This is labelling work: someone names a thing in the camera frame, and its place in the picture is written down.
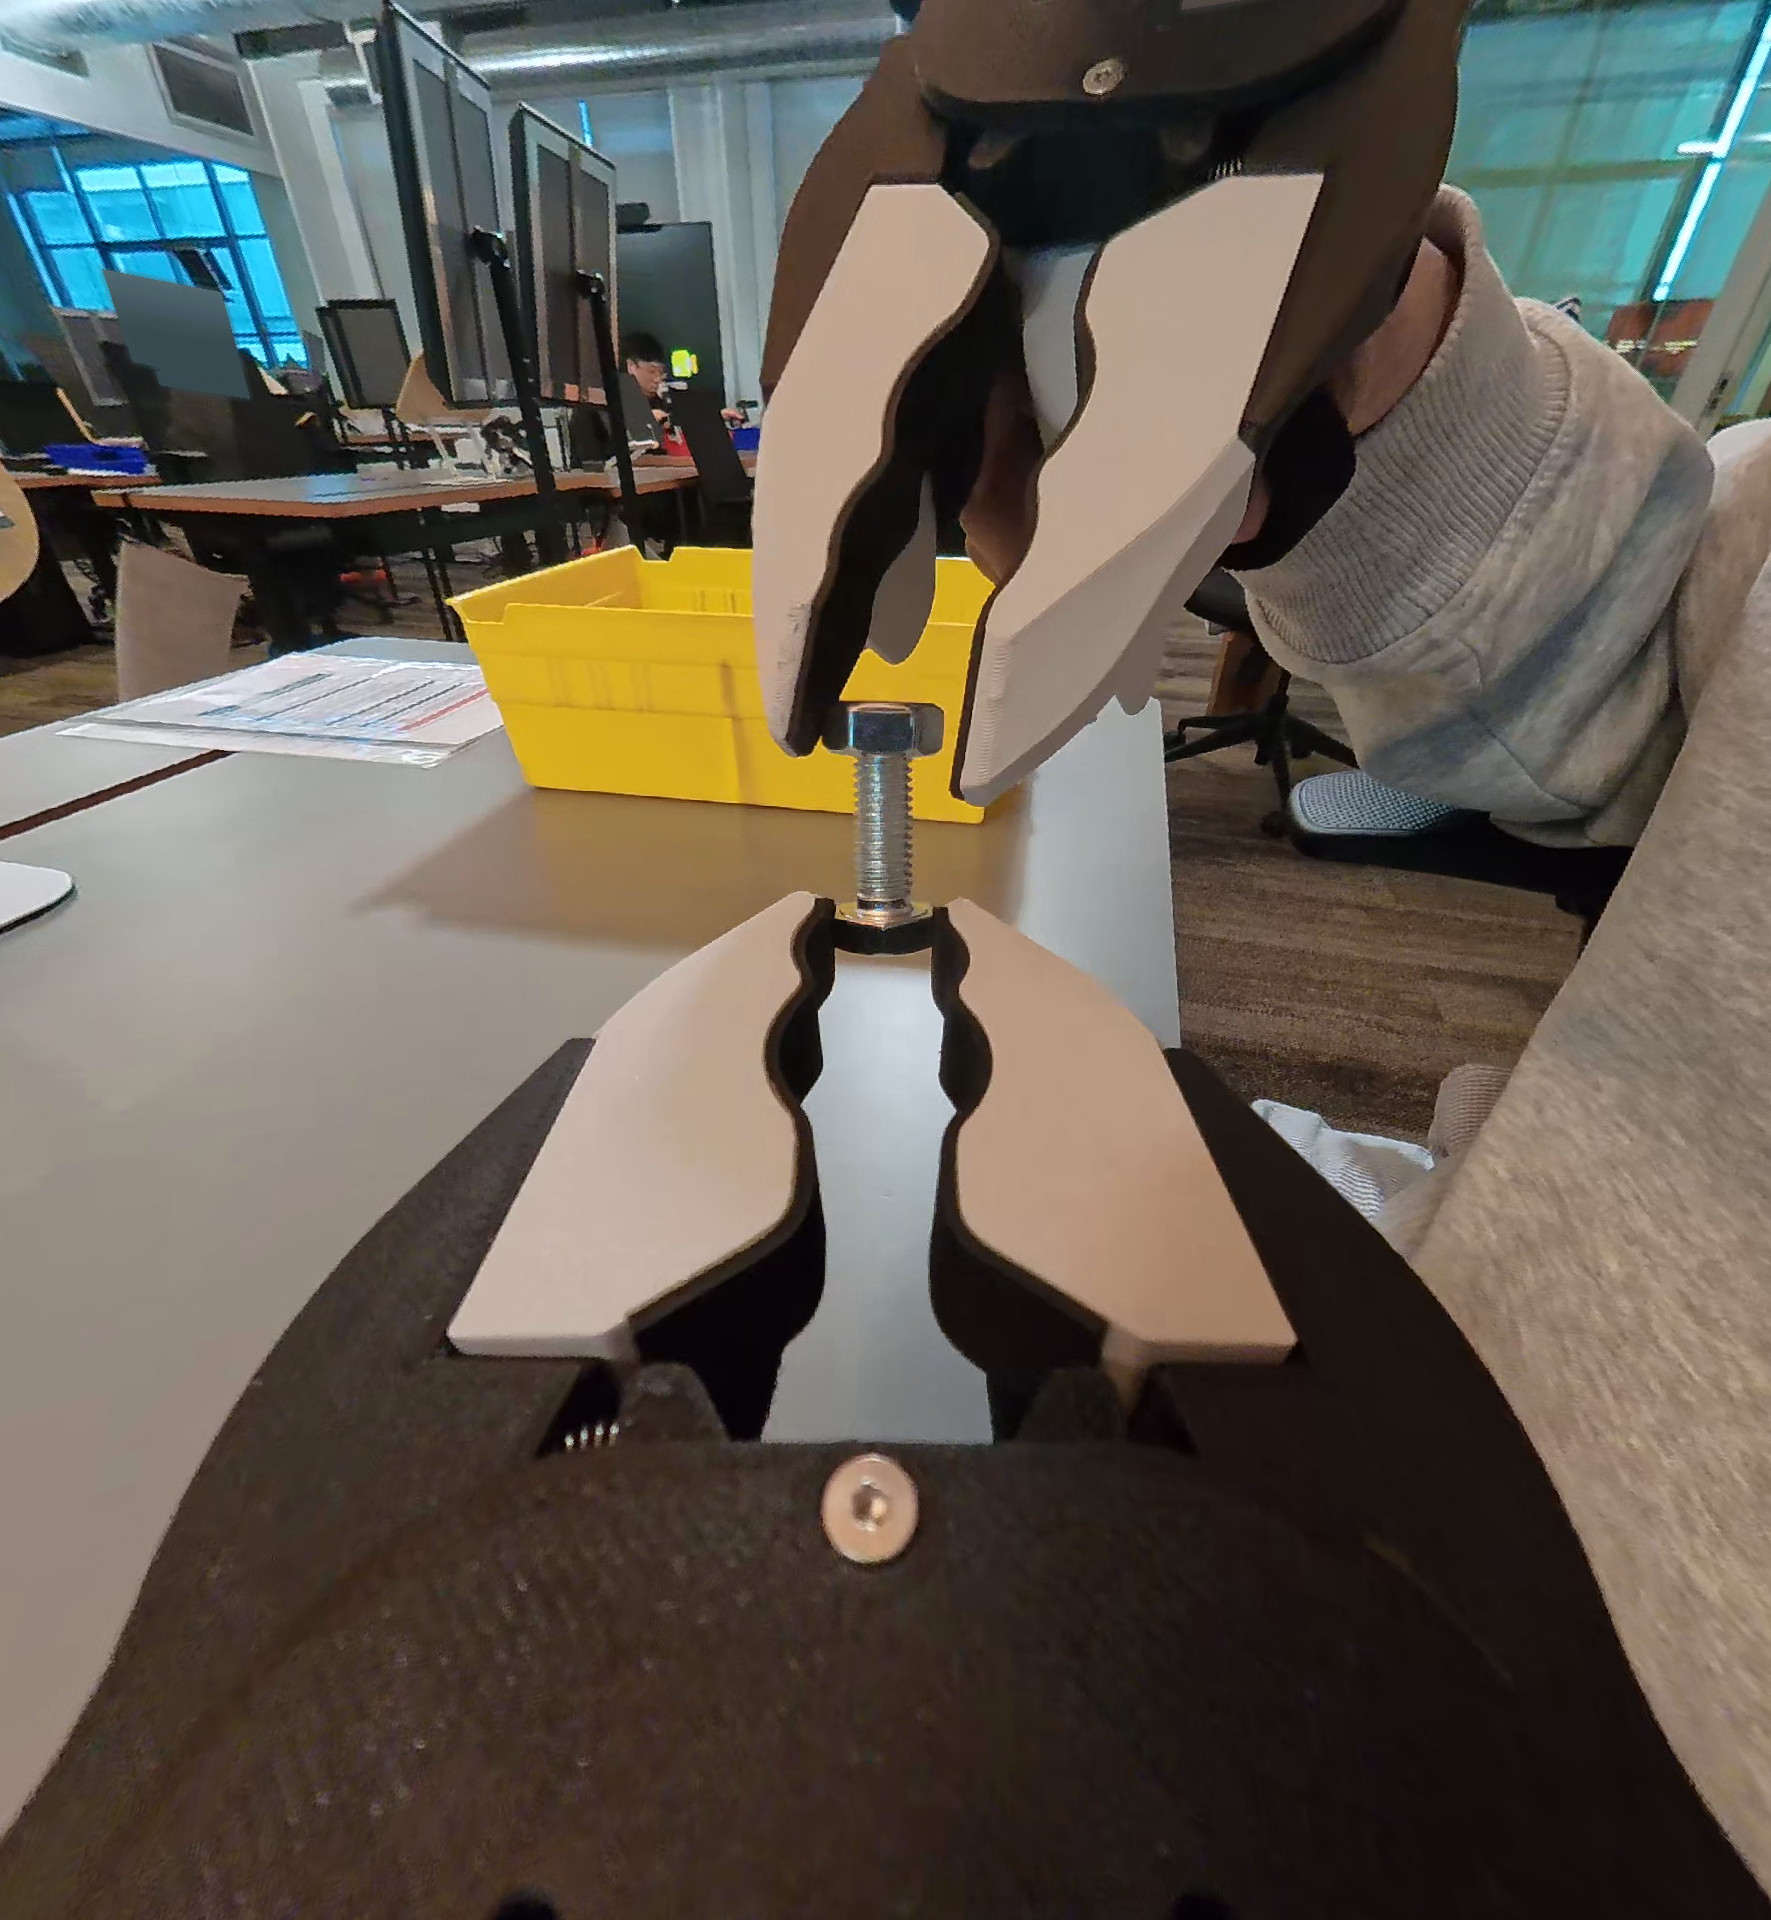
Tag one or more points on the person's right hand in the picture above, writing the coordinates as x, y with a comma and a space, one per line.
1002, 503

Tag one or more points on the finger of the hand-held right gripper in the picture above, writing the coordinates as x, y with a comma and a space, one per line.
855, 391
1171, 404

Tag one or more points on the large paned window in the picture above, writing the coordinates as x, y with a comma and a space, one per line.
150, 202

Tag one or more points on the black monitors on pole stand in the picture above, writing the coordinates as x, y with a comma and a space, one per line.
565, 256
443, 225

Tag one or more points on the yellow plastic bin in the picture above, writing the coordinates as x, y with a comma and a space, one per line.
600, 676

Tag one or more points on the silver hex nut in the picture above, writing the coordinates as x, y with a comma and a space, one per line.
893, 732

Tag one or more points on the person in grey hoodie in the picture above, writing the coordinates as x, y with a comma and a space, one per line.
1696, 1201

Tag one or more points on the grey chair back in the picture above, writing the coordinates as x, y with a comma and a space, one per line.
173, 632

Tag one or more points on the laminated paper sheet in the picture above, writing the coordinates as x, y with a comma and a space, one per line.
300, 698

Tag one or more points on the blue storage bin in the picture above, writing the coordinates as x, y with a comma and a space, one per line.
98, 458

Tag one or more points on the silver hex bolt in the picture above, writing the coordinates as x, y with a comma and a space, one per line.
883, 834

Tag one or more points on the black mesh office chair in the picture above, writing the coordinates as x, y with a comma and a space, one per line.
1365, 810

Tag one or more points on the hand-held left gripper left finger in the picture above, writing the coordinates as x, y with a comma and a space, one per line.
661, 1141

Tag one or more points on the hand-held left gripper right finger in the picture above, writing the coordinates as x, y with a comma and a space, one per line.
1111, 1169

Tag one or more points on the large black display screen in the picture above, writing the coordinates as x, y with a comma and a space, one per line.
683, 278

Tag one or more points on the small black monitor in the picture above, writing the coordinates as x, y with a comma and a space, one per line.
365, 354

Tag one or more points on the person's right forearm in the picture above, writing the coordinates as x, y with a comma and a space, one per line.
1501, 569

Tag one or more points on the long brown-edged office desk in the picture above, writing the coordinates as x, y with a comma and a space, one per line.
376, 492

